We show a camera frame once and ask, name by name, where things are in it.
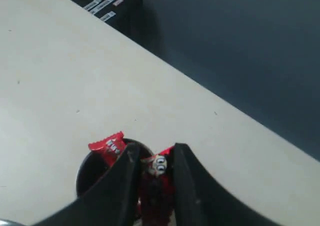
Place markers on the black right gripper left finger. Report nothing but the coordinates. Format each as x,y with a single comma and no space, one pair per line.
111,201

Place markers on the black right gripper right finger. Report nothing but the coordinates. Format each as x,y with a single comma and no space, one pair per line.
201,200

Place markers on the red candy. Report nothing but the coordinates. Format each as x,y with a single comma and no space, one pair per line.
109,148
157,190

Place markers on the small steel cup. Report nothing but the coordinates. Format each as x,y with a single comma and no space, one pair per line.
93,168

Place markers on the black box with labels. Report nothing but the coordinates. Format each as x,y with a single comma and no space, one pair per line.
130,17

